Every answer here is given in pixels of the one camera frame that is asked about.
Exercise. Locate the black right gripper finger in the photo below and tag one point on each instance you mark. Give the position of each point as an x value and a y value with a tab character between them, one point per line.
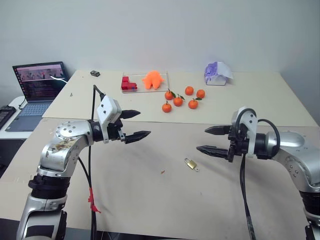
215	150
217	130

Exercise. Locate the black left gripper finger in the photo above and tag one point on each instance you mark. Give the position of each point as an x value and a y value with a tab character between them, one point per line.
138	136
130	114

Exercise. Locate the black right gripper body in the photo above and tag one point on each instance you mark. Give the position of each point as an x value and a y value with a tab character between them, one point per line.
237	143

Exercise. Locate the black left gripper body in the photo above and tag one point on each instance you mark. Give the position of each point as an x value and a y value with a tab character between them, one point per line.
115	131

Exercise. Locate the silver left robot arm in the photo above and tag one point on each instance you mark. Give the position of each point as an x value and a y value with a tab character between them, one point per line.
65	140

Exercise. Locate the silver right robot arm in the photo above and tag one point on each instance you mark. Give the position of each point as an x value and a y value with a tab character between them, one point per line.
295	150

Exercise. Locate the brass padlock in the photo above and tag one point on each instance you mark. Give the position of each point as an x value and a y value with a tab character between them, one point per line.
190	163

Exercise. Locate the red building blocks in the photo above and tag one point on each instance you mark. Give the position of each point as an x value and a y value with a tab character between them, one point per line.
127	84

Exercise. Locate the orange tangerine with leaf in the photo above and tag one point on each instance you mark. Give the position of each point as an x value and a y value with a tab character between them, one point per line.
193	104
169	95
166	107
178	101

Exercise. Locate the orange plush toy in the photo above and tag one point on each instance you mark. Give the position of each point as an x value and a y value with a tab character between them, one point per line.
153	79

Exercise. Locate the clear plastic tray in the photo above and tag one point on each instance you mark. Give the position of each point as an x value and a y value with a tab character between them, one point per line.
165	82

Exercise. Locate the small black box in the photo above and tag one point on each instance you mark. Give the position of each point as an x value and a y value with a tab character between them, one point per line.
95	73

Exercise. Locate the purple and white toy house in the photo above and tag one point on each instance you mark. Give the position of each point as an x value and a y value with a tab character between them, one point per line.
216	72

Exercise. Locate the grey open laptop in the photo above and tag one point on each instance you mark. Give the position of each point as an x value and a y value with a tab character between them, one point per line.
37	87

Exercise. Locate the white side table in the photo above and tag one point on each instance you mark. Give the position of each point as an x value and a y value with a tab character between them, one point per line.
15	102

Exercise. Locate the black flat device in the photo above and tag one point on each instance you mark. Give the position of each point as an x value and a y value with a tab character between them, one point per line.
5	115

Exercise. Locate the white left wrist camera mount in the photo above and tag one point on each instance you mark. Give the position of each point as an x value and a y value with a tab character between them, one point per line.
108	108

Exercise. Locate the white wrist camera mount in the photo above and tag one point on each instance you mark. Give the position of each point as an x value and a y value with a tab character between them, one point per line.
250	125
108	108

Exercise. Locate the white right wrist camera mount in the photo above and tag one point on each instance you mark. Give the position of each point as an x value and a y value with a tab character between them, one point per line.
250	125

